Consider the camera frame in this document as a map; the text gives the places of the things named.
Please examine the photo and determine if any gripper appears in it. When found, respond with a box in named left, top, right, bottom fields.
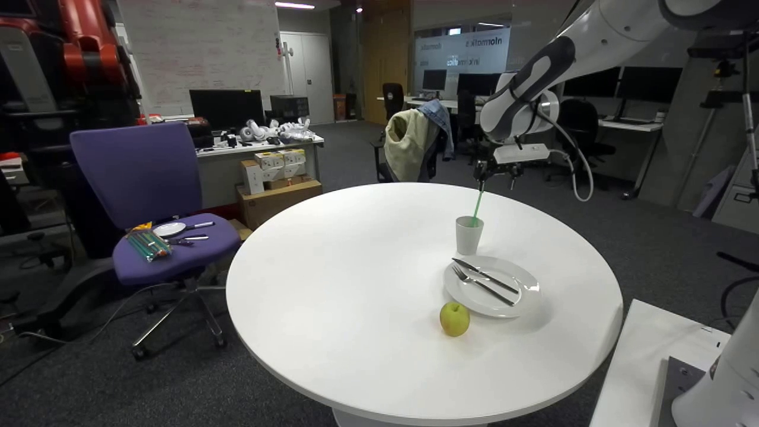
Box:
left=473, top=161, right=525, bottom=192

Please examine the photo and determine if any green straw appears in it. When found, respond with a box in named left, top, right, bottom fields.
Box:
left=471, top=181, right=486, bottom=228

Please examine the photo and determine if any white paper cup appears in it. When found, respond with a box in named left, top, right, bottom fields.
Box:
left=455, top=216, right=484, bottom=256

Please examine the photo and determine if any chair with jackets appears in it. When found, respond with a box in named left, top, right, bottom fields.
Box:
left=372, top=99, right=457, bottom=184

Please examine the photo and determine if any row of monitors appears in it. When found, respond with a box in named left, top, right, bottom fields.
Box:
left=422, top=69, right=503, bottom=100
left=562, top=66, right=684, bottom=121

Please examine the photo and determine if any black office chair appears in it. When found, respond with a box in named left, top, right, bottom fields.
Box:
left=382, top=82, right=406, bottom=124
left=546, top=98, right=618, bottom=183

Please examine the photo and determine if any metal knife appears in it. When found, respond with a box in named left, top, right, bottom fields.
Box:
left=452, top=257, right=520, bottom=295

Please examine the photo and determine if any metal fork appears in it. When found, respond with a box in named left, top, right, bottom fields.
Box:
left=451, top=265, right=516, bottom=308

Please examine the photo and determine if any large white plate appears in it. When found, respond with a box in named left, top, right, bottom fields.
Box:
left=444, top=255, right=541, bottom=318

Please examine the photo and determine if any frosted glass window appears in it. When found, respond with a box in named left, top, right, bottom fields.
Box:
left=413, top=26, right=512, bottom=100

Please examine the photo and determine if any white desk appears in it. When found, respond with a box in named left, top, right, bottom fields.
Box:
left=597, top=115, right=665, bottom=200

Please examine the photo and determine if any green apple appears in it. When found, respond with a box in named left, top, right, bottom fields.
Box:
left=439, top=302, right=471, bottom=337

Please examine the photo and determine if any white double door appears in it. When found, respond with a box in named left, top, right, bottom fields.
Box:
left=279, top=32, right=336, bottom=126

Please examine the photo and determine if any brown cardboard box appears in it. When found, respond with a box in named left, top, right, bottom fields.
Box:
left=236, top=180, right=324, bottom=231

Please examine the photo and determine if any stack of white boxes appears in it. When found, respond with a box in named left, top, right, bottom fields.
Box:
left=240, top=148, right=308, bottom=196

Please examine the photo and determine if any heap of white robot parts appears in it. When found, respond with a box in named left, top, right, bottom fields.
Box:
left=239, top=117, right=317, bottom=145

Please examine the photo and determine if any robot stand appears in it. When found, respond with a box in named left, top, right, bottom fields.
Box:
left=589, top=299, right=732, bottom=427

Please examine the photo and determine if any grey cabinet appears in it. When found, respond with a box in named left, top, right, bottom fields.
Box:
left=710, top=141, right=759, bottom=235

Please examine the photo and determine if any grey desk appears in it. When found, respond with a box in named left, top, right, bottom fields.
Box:
left=194, top=134, right=326, bottom=209

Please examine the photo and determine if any black monitor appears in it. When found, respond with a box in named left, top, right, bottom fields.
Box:
left=189, top=89, right=266, bottom=133

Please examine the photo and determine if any whiteboard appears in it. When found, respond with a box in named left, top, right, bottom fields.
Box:
left=115, top=0, right=287, bottom=117

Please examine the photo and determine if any packet of straws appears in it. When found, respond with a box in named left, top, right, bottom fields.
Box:
left=125, top=222, right=173, bottom=263

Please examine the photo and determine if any purple office chair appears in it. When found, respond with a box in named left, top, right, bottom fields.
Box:
left=69, top=122, right=243, bottom=361

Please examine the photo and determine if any red industrial robot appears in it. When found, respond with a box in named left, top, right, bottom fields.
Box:
left=0, top=0, right=144, bottom=256

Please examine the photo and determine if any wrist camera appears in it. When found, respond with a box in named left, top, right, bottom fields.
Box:
left=493, top=144, right=551, bottom=165

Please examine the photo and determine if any camera on tripod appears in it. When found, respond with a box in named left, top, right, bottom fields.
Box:
left=687, top=28, right=759, bottom=199

